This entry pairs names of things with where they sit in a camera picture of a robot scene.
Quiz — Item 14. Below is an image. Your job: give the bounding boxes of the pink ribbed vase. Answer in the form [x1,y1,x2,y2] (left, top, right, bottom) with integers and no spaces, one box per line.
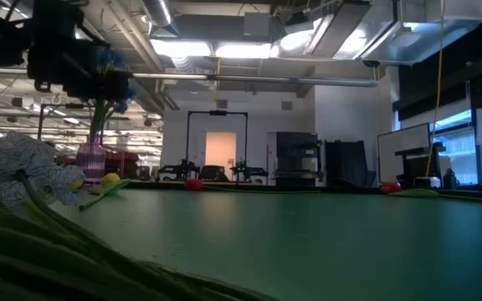
[75,140,107,187]

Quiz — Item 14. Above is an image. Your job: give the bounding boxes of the rectangular ceiling light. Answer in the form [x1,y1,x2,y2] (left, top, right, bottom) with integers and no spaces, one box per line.
[151,38,213,59]
[214,43,274,59]

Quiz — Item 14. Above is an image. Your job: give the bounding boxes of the white board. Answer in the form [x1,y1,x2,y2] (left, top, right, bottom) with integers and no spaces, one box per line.
[377,122,432,184]

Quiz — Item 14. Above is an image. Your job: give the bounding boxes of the grey ceiling box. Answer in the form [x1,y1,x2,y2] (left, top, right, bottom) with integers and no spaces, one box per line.
[243,11,272,38]

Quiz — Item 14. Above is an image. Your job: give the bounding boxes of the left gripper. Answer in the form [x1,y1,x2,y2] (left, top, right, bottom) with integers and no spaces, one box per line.
[26,0,133,102]

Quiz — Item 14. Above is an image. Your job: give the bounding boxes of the yellow hanging cable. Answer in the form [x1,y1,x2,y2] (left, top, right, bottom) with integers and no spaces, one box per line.
[424,0,446,179]

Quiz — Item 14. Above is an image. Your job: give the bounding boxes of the small white box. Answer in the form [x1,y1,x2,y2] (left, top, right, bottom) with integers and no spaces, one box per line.
[413,176,442,189]

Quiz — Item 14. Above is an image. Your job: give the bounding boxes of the yellow tulip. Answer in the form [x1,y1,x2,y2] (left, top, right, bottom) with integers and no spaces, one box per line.
[78,172,132,211]

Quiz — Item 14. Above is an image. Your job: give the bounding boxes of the red storage shelf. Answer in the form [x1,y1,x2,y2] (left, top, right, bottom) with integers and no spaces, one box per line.
[105,150,141,181]

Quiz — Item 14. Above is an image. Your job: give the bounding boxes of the black tall cabinet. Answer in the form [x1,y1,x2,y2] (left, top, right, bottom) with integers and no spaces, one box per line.
[274,131,324,187]

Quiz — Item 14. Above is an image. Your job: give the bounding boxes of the white flower spray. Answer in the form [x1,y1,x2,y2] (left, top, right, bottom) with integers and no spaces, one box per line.
[0,131,112,252]

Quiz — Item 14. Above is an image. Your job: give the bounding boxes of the lit doorway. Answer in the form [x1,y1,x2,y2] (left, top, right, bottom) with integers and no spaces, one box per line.
[205,131,238,181]

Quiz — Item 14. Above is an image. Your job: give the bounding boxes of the grey horizontal ceiling pipe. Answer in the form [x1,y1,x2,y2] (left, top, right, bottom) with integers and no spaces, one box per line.
[0,66,379,88]

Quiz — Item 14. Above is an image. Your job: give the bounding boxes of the dark folded panel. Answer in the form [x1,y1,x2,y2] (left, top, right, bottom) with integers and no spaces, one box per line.
[324,140,378,188]

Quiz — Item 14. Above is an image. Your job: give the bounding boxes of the red tulip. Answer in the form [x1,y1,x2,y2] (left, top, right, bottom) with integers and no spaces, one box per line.
[379,181,482,205]
[183,178,321,195]

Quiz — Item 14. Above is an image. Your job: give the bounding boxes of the black gantry frame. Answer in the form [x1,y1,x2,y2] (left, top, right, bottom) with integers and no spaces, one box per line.
[185,110,249,183]

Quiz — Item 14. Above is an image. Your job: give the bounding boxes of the blue flower spray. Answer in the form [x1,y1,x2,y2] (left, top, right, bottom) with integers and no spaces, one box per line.
[89,45,140,145]

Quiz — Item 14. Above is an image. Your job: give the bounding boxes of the round silver ceiling duct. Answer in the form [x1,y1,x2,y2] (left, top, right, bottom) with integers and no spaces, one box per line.
[142,0,182,37]

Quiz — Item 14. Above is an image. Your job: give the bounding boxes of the green flower stems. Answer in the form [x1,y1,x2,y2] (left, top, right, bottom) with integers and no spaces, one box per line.
[0,199,282,301]

